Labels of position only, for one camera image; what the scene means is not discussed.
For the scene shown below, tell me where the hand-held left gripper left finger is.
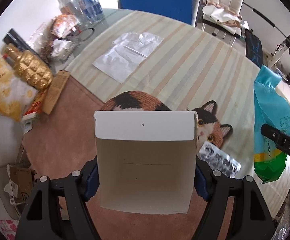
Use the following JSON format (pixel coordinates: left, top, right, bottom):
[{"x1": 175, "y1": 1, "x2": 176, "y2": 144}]
[{"x1": 15, "y1": 159, "x2": 102, "y2": 240}]

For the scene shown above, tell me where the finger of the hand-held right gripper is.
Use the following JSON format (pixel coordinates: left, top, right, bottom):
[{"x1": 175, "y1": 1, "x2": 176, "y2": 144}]
[{"x1": 260, "y1": 124, "x2": 287, "y2": 153}]

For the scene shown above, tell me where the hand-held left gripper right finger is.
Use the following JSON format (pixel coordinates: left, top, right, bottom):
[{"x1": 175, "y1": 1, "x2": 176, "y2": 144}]
[{"x1": 194, "y1": 159, "x2": 277, "y2": 240}]

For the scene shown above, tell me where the blue green wipes packet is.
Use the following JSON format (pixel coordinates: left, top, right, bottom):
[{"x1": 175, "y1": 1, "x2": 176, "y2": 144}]
[{"x1": 254, "y1": 65, "x2": 290, "y2": 183}]

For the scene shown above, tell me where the small cardboard box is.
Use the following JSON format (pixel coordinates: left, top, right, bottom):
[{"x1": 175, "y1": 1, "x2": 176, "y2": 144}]
[{"x1": 94, "y1": 111, "x2": 198, "y2": 215}]

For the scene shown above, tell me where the silver pill blister pack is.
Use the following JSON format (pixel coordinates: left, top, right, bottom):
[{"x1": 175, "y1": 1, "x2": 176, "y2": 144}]
[{"x1": 198, "y1": 141, "x2": 241, "y2": 178}]

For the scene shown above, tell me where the torn cardboard box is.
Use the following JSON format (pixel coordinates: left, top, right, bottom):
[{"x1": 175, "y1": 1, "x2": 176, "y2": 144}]
[{"x1": 7, "y1": 164, "x2": 35, "y2": 205}]

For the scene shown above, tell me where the white weight bench rack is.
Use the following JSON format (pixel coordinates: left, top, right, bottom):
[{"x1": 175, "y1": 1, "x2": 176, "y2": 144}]
[{"x1": 268, "y1": 25, "x2": 290, "y2": 68}]

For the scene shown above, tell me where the black weight bench pad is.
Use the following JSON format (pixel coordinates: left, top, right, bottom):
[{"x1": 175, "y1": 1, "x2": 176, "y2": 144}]
[{"x1": 245, "y1": 29, "x2": 264, "y2": 67}]

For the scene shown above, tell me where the beige plastic basin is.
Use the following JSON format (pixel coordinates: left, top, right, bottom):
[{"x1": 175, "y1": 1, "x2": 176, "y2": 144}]
[{"x1": 0, "y1": 165, "x2": 23, "y2": 219}]

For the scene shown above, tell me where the pink patterned paper bag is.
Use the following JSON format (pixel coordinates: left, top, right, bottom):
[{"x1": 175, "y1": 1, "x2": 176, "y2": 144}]
[{"x1": 0, "y1": 219, "x2": 19, "y2": 240}]

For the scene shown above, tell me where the red white small box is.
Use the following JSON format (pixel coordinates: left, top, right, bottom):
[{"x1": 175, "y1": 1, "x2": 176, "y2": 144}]
[{"x1": 22, "y1": 90, "x2": 46, "y2": 121}]

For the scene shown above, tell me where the brown cardboard box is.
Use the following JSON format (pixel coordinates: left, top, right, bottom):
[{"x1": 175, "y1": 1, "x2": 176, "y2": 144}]
[{"x1": 43, "y1": 70, "x2": 71, "y2": 115}]

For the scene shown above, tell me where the cat printed striped table mat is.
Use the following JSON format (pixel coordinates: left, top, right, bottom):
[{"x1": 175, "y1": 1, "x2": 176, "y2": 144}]
[{"x1": 22, "y1": 9, "x2": 290, "y2": 240}]

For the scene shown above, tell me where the clear plastic packaging sheet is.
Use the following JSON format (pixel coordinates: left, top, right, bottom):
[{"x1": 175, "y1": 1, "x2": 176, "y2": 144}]
[
  {"x1": 112, "y1": 32, "x2": 164, "y2": 58},
  {"x1": 92, "y1": 44, "x2": 147, "y2": 84}
]

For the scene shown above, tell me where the beige white cloth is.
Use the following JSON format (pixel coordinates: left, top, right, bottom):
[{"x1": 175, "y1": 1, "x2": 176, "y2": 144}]
[{"x1": 202, "y1": 4, "x2": 243, "y2": 35}]

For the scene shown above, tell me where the yellow snack bag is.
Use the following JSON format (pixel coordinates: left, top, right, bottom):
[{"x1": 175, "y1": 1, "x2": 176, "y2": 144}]
[{"x1": 0, "y1": 51, "x2": 39, "y2": 122}]

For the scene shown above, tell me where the gold grenade-shaped bottle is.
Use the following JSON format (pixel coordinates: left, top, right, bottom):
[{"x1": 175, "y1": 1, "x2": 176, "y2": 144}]
[{"x1": 2, "y1": 45, "x2": 53, "y2": 90}]

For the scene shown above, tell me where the glass bowl with wrappers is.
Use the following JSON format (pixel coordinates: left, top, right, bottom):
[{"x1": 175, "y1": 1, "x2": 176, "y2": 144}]
[{"x1": 51, "y1": 36, "x2": 80, "y2": 60}]

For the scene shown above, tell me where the clear plastic bag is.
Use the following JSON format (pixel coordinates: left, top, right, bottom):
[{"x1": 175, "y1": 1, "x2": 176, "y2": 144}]
[{"x1": 26, "y1": 22, "x2": 56, "y2": 60}]

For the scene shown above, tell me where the orange snack bag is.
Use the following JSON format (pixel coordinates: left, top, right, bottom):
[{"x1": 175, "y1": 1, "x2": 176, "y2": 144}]
[{"x1": 52, "y1": 14, "x2": 79, "y2": 37}]

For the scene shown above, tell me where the tall black box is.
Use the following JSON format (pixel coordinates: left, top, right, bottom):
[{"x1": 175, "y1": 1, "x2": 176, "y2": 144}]
[{"x1": 3, "y1": 29, "x2": 35, "y2": 53}]

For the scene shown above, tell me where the clear glass bottle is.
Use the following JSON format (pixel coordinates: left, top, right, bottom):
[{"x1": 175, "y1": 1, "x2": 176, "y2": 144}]
[{"x1": 53, "y1": 0, "x2": 71, "y2": 15}]

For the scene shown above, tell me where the black cable loop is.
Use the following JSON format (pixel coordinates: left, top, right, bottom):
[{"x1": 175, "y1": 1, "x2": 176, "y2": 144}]
[{"x1": 78, "y1": 27, "x2": 95, "y2": 42}]

